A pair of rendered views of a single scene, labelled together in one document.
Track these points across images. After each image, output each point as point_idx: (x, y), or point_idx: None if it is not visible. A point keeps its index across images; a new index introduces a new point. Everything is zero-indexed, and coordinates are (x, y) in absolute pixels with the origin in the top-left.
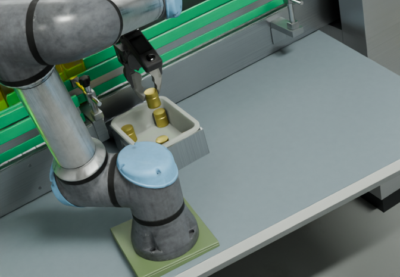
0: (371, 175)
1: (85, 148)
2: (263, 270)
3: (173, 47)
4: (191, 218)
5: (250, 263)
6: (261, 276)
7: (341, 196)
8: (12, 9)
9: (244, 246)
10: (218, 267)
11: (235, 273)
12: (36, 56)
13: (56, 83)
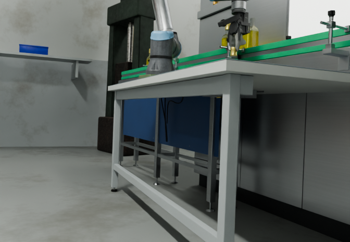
0: (181, 70)
1: (159, 24)
2: (276, 241)
3: (284, 50)
4: (158, 65)
5: (284, 238)
6: (270, 240)
7: (172, 76)
8: None
9: (150, 80)
10: (154, 95)
11: (272, 233)
12: None
13: None
